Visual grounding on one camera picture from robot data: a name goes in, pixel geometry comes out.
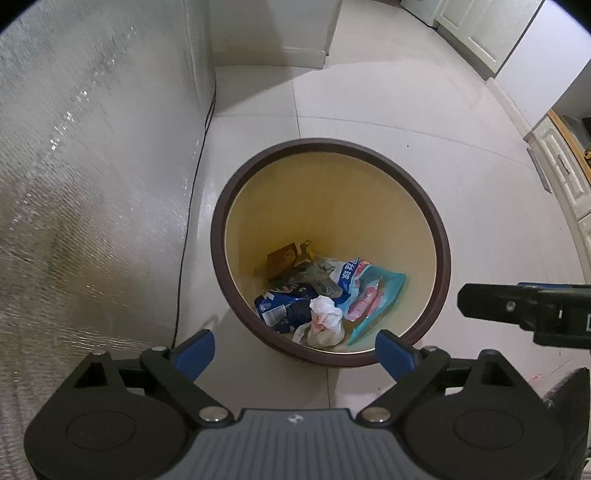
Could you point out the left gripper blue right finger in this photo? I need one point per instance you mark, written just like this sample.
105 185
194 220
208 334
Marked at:
395 356

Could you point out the white drawer bench cabinet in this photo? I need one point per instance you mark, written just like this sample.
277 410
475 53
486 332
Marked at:
560 154

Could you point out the white plastic bag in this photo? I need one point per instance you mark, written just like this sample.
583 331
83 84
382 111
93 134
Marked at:
325 329

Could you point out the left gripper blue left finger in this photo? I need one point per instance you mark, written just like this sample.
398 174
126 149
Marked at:
192 356

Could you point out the teal snack wrapper bag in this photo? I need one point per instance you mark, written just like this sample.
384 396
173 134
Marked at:
364 292

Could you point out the yellow trash bin brown rim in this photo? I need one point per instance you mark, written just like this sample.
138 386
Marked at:
348 202

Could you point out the crushed blue Pepsi can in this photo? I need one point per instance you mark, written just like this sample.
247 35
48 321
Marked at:
287 307

